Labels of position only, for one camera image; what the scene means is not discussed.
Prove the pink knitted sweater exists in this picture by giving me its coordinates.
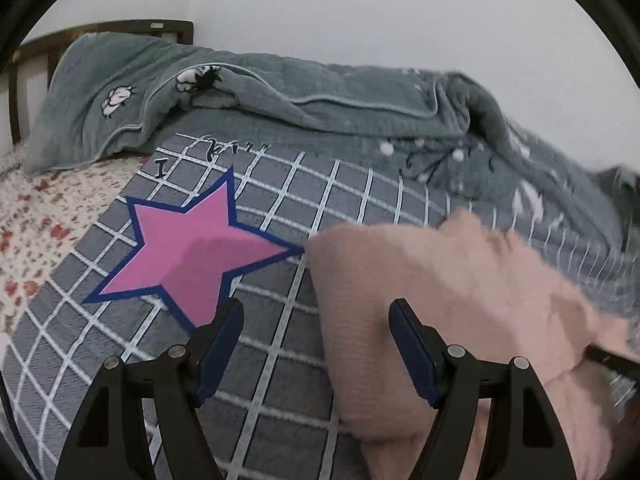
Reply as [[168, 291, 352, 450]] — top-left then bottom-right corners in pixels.
[[306, 209, 639, 479]]

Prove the floral bed sheet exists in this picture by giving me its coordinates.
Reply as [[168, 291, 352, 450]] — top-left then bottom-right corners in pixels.
[[0, 143, 146, 348]]

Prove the grey checked duvet with stars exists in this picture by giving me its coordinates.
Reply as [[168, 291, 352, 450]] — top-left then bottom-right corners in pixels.
[[0, 133, 640, 480]]

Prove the grey-green quilted blanket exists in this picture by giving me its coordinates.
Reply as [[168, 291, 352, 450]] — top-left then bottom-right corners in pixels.
[[23, 32, 639, 250]]

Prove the dark wooden headboard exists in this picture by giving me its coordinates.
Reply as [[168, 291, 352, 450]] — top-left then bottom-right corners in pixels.
[[2, 18, 194, 146]]

